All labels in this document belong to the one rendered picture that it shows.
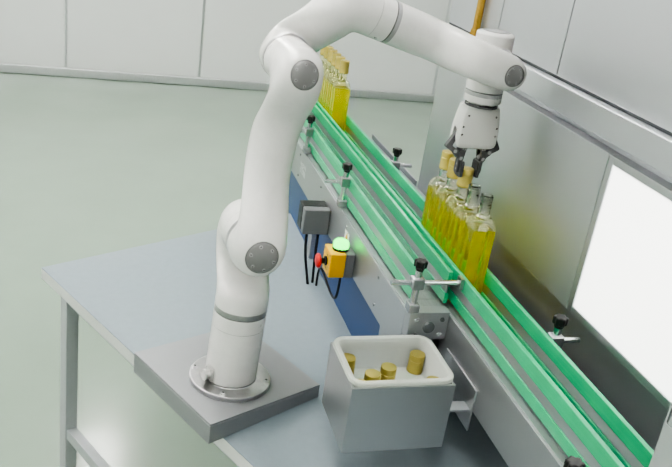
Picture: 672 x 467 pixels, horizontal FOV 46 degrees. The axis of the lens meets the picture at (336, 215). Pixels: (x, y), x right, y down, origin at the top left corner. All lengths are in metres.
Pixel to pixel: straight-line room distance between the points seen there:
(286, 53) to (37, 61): 6.13
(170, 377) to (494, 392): 0.74
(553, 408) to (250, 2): 6.40
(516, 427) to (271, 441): 0.56
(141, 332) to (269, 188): 0.68
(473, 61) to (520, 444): 0.76
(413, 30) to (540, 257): 0.57
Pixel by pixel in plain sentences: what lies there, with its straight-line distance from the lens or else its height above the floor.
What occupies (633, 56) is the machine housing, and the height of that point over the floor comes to 1.67.
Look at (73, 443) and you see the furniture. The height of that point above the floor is 0.18.
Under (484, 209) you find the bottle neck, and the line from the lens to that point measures 1.78.
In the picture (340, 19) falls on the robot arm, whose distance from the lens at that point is 1.61.
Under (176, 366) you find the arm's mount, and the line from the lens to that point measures 1.94.
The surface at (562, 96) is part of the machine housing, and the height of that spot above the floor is 1.54.
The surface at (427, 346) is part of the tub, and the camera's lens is 1.76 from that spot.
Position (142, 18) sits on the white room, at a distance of 7.50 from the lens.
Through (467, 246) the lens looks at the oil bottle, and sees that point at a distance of 1.80.
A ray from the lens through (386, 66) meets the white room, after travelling 8.00.
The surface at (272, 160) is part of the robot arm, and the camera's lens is 1.64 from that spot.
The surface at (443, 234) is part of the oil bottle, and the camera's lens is 1.91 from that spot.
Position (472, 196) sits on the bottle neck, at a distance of 1.82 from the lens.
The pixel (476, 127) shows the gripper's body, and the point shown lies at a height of 1.44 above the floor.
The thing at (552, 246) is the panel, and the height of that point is 1.24.
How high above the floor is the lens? 1.89
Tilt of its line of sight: 22 degrees down
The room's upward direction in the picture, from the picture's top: 8 degrees clockwise
